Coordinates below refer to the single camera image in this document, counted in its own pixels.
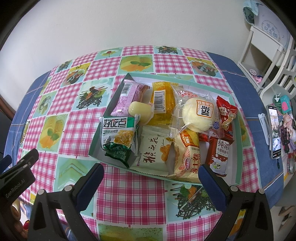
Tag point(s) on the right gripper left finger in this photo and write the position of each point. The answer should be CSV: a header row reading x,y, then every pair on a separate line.
x,y
86,186

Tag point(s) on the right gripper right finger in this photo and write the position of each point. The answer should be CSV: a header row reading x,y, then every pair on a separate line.
x,y
216,188

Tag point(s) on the milk biscuit packet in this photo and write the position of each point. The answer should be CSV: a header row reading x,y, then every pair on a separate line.
x,y
217,156

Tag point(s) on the orange swiss roll packet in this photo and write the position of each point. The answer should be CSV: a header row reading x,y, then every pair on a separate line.
x,y
187,157

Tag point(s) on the green white small packet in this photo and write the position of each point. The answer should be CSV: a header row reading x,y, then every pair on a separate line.
x,y
119,137

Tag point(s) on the white orange candy packet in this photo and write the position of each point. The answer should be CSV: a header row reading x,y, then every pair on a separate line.
x,y
153,151

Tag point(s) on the red cartoon snack bag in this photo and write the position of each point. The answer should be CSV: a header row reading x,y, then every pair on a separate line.
x,y
228,113

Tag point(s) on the large steamed cake packet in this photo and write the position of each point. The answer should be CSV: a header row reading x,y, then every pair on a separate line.
x,y
195,112

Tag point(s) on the small round cake packet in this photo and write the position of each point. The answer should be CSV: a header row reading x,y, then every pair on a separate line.
x,y
144,110

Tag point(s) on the pink snack packet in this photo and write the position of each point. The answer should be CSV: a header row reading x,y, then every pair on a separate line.
x,y
132,91

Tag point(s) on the yellow snack packet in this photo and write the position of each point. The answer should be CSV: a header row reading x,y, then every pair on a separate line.
x,y
164,102

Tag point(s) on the red patterned wafer packet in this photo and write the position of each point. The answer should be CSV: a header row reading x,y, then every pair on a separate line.
x,y
203,137

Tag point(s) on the blue checked under cloth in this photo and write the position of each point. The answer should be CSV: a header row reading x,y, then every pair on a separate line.
x,y
271,176

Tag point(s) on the brown wooden trim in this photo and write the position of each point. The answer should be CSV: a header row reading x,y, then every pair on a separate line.
x,y
7,109

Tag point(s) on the white phone stand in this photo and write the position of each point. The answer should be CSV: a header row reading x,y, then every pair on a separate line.
x,y
265,127

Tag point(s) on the smartphone on stand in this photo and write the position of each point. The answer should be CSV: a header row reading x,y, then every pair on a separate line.
x,y
274,132

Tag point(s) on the white shelf unit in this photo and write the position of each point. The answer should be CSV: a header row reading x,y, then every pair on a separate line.
x,y
270,37

